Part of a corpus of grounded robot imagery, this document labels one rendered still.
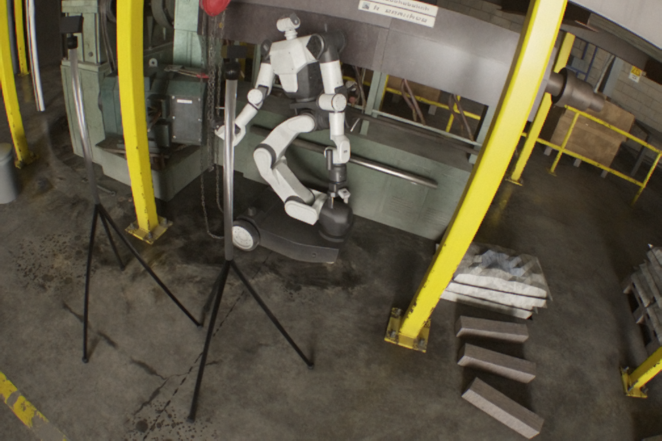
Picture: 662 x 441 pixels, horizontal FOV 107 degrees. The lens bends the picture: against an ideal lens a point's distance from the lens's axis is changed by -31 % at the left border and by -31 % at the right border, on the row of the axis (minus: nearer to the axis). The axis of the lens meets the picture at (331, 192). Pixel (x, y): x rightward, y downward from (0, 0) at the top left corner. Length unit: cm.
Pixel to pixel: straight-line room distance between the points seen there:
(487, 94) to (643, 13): 117
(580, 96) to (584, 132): 315
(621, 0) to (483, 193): 88
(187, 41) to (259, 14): 69
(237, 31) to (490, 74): 165
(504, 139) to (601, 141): 452
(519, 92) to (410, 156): 121
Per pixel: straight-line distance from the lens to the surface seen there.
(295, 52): 167
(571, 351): 253
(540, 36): 122
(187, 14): 283
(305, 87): 172
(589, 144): 566
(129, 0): 179
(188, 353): 177
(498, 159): 130
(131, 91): 188
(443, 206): 244
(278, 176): 205
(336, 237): 207
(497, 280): 219
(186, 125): 230
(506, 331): 216
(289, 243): 204
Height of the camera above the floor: 154
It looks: 34 degrees down
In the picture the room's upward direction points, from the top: 12 degrees clockwise
